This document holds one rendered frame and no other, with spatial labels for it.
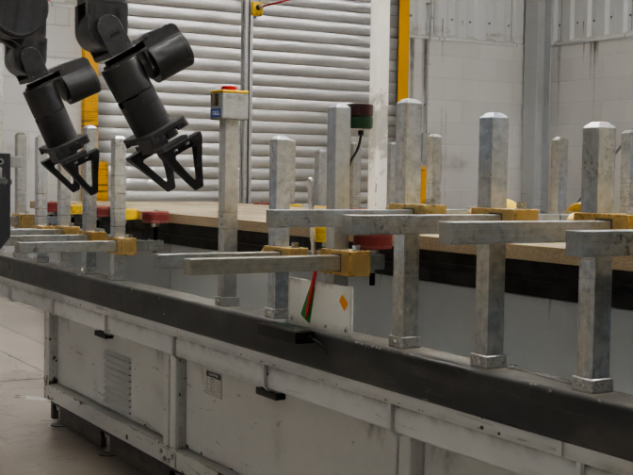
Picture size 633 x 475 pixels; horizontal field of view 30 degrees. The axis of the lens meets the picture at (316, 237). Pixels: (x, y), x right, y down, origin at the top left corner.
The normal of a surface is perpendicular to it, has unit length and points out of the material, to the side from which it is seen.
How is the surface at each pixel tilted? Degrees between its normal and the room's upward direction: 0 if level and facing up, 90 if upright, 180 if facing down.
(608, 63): 90
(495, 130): 90
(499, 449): 90
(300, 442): 90
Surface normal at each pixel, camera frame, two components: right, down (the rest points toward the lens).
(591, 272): -0.86, 0.01
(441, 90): 0.51, 0.05
